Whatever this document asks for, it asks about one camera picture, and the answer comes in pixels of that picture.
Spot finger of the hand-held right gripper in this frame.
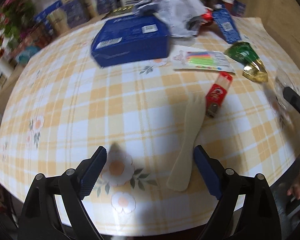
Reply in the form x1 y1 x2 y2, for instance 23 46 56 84
282 87 300 127

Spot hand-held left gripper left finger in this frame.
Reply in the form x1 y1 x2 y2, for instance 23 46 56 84
20 145 108 240

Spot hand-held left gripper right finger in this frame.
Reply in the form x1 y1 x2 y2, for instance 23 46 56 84
193 145 282 240

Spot clear plastic wrapper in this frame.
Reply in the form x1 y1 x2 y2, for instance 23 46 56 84
274 76 295 111

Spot cream plastic cake knife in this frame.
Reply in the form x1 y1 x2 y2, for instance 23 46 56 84
167 94 207 193

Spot green and gold wrapper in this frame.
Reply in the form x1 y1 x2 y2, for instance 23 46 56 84
224 41 269 83

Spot colourful candle packet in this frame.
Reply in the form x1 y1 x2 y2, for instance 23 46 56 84
172 50 236 75

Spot narrow blue carton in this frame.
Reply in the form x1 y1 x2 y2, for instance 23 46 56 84
212 8 242 44

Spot crushed red drink can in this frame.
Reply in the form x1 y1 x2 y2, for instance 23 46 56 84
199 8 214 27

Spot blue cardboard box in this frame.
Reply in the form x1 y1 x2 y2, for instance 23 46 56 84
90 14 170 68

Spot white plastic bag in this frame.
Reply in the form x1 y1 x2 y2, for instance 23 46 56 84
136 0 207 38

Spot yellow plaid floral tablecloth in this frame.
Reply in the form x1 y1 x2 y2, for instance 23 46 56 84
0 17 300 236

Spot small blue printed box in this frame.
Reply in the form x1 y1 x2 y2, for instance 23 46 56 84
231 1 247 17

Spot red paper cup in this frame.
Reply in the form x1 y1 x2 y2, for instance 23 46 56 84
220 0 234 11

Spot gold and blue gift box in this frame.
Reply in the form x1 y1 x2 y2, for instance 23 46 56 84
46 0 91 35
81 0 117 16

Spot gold ornate tray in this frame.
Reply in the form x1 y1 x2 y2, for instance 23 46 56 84
109 6 136 15

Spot pink artificial blossom branches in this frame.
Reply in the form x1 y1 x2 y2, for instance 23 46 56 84
0 0 37 44

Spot blue carton with handle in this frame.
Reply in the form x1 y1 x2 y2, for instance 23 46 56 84
33 0 63 23

